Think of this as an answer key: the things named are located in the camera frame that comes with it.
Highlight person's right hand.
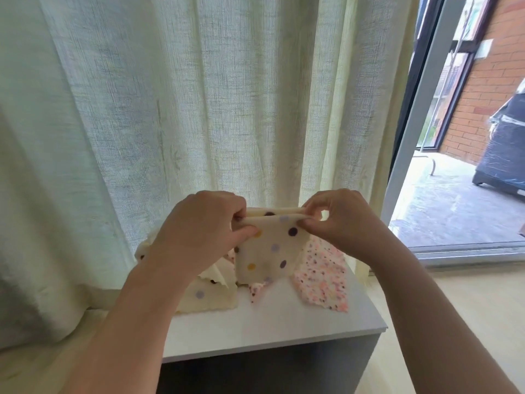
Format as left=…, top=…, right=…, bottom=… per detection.
left=297, top=188, right=396, bottom=268

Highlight person's left hand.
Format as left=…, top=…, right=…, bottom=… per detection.
left=148, top=190, right=262, bottom=282

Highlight pink floral cloths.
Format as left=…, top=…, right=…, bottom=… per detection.
left=246, top=235, right=349, bottom=314

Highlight person's right forearm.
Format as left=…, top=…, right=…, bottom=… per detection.
left=365, top=242, right=518, bottom=394

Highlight person's left forearm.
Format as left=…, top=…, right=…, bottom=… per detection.
left=66, top=262, right=202, bottom=394

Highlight white table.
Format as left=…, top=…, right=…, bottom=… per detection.
left=90, top=266, right=388, bottom=394

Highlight white linen curtain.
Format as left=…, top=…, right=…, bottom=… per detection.
left=0, top=0, right=419, bottom=350

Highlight dark blue tarpaulin cover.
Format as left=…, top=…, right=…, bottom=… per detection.
left=473, top=78, right=525, bottom=196

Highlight white sliding door frame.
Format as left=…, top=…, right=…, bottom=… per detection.
left=379, top=0, right=525, bottom=268

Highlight dark balcony window frame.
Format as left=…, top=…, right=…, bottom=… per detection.
left=414, top=0, right=495, bottom=153

